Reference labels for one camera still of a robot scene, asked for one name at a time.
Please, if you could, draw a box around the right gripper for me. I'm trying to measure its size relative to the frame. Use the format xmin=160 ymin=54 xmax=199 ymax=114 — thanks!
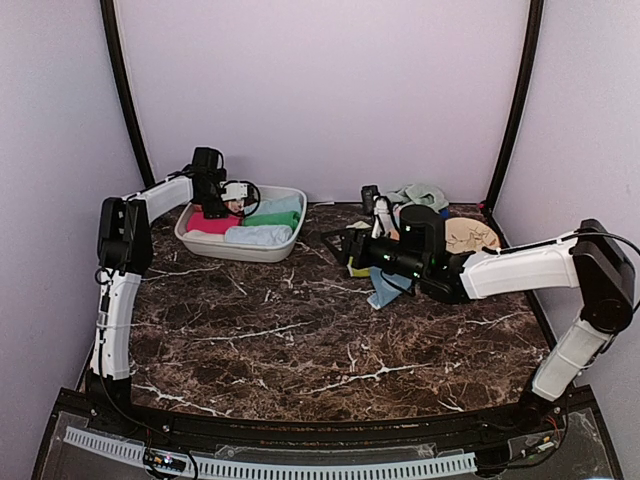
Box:
xmin=321 ymin=226 xmax=428 ymax=282

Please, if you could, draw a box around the orange bunny towel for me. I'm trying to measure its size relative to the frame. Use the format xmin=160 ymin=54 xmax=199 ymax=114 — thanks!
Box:
xmin=225 ymin=199 xmax=245 ymax=218

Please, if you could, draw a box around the blue polka dot towel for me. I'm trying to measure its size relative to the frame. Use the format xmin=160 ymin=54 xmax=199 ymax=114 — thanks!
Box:
xmin=367 ymin=267 xmax=412 ymax=310

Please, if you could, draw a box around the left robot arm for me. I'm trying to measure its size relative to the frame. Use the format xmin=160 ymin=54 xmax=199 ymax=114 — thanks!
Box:
xmin=86 ymin=147 xmax=226 ymax=436

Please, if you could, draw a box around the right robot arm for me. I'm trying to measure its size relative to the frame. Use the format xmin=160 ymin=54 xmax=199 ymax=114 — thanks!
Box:
xmin=321 ymin=205 xmax=639 ymax=434

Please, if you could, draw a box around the pink rolled towel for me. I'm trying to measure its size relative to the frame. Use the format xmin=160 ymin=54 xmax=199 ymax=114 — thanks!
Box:
xmin=186 ymin=211 xmax=242 ymax=235

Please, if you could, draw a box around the green patterned small towel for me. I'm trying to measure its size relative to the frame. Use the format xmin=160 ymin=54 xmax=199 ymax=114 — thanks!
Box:
xmin=347 ymin=221 xmax=370 ymax=278

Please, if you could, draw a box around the green rolled towel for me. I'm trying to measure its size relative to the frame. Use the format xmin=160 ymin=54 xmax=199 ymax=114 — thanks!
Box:
xmin=242 ymin=211 xmax=300 ymax=230

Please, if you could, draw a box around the light blue rolled towel front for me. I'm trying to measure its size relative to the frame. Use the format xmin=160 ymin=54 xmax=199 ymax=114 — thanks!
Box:
xmin=224 ymin=225 xmax=293 ymax=246

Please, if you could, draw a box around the light blue rolled towel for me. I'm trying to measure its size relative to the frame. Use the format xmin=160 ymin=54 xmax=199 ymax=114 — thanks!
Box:
xmin=244 ymin=194 xmax=303 ymax=215
xmin=224 ymin=225 xmax=293 ymax=246

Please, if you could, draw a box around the light blue rolled towel back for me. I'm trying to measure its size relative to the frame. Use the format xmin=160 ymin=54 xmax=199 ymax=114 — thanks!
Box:
xmin=244 ymin=194 xmax=303 ymax=215

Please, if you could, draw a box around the white plastic basin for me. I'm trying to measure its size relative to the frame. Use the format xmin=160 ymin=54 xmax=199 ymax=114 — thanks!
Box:
xmin=174 ymin=185 xmax=308 ymax=263

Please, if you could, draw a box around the grey green crumpled towel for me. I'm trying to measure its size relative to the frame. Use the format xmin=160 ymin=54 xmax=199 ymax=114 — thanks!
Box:
xmin=385 ymin=183 xmax=449 ymax=212

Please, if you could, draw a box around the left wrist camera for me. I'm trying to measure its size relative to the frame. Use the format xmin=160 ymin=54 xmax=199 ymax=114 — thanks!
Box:
xmin=220 ymin=180 xmax=250 ymax=202

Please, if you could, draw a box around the white slotted cable duct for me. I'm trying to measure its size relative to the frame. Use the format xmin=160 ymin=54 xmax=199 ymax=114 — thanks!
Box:
xmin=63 ymin=427 xmax=477 ymax=479

